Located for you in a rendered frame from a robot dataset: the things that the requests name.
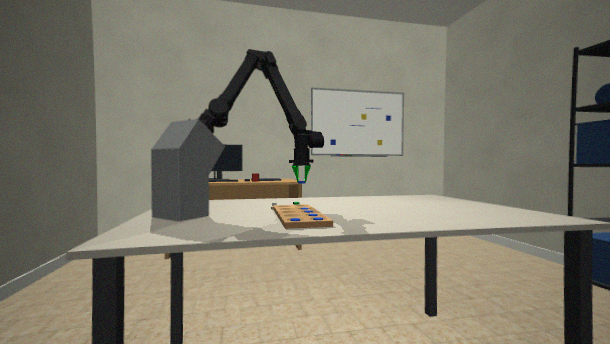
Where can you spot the tan tray with round pockets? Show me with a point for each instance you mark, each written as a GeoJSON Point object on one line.
{"type": "Point", "coordinates": [286, 212]}

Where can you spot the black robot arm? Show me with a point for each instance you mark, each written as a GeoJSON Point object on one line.
{"type": "Point", "coordinates": [218, 107]}

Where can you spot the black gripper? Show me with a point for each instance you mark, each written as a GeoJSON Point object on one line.
{"type": "Point", "coordinates": [301, 159]}

